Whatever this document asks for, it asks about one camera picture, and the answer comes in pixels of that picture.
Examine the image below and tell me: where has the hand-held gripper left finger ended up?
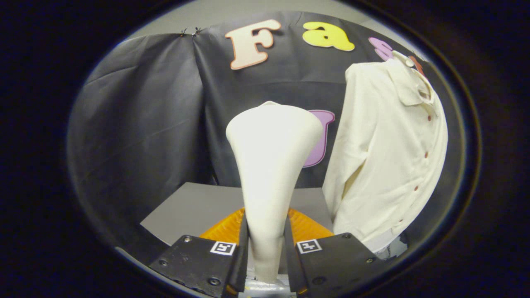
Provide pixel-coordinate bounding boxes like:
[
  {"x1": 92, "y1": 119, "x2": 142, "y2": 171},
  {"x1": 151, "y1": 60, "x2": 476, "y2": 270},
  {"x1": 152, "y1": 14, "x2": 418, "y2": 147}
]
[{"x1": 149, "y1": 207, "x2": 249, "y2": 298}]

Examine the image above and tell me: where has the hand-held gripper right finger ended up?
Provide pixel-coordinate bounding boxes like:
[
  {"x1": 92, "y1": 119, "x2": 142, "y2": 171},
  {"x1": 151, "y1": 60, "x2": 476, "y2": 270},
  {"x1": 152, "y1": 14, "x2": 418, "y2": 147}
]
[{"x1": 284, "y1": 207, "x2": 394, "y2": 296}]

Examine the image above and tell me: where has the white garment steamer head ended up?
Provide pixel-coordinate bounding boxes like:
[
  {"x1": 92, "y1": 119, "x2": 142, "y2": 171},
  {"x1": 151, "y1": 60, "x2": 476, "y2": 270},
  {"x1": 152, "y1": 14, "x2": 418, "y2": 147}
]
[{"x1": 226, "y1": 101, "x2": 324, "y2": 286}]

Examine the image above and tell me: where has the cream button shirt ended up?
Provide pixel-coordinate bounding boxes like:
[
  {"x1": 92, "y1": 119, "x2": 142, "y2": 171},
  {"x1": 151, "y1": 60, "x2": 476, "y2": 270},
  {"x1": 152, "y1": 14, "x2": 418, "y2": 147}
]
[{"x1": 322, "y1": 50, "x2": 449, "y2": 254}]

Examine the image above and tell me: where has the grey cabinet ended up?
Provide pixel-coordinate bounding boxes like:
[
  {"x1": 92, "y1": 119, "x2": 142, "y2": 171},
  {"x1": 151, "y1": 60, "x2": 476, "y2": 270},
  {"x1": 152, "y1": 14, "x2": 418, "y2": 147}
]
[{"x1": 140, "y1": 182, "x2": 334, "y2": 247}]

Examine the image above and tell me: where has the black backdrop cloth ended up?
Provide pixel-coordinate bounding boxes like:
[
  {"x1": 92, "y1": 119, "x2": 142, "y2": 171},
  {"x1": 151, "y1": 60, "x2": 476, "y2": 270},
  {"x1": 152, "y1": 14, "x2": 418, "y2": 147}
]
[{"x1": 68, "y1": 12, "x2": 464, "y2": 249}]

